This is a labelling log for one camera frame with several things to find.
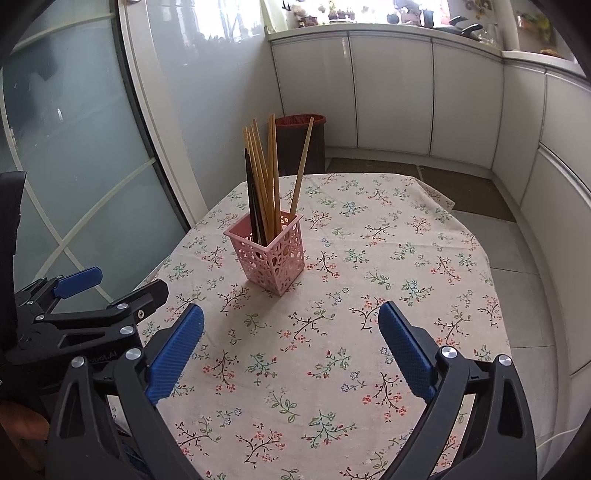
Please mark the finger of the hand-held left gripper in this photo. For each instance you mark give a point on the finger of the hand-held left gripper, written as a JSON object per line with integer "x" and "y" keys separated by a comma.
{"x": 106, "y": 318}
{"x": 78, "y": 279}

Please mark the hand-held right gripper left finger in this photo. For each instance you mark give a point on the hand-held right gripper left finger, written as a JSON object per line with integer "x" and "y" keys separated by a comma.
{"x": 178, "y": 355}

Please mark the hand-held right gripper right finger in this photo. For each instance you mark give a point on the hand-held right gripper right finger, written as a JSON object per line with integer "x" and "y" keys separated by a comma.
{"x": 406, "y": 355}

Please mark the pink lattice utensil holder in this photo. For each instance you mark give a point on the pink lattice utensil holder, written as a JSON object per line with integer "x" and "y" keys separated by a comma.
{"x": 238, "y": 230}

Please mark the black chopstick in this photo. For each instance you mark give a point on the black chopstick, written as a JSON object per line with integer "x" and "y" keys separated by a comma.
{"x": 257, "y": 198}
{"x": 250, "y": 184}

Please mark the person's left forearm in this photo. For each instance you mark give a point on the person's left forearm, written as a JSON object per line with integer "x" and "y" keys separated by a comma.
{"x": 23, "y": 427}

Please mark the floral tablecloth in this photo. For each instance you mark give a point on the floral tablecloth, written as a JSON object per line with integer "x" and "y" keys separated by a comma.
{"x": 346, "y": 277}

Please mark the frosted glass sliding door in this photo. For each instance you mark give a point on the frosted glass sliding door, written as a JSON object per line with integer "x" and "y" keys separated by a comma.
{"x": 69, "y": 138}

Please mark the dark floor mat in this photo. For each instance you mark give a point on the dark floor mat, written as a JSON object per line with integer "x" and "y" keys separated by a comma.
{"x": 461, "y": 189}

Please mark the brown trash bin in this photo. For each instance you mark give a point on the brown trash bin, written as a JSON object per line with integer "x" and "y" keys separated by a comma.
{"x": 300, "y": 138}

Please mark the white countertop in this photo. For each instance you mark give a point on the white countertop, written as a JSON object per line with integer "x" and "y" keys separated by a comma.
{"x": 369, "y": 26}

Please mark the black frying pan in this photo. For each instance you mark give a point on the black frying pan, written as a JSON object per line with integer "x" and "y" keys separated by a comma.
{"x": 464, "y": 28}

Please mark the glass jar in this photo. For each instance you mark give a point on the glass jar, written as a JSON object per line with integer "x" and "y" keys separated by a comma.
{"x": 490, "y": 33}

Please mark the row of small potted plants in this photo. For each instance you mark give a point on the row of small potted plants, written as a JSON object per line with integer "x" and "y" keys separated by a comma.
{"x": 337, "y": 13}

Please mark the yellow-green plant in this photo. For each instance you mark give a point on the yellow-green plant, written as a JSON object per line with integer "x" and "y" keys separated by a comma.
{"x": 538, "y": 22}

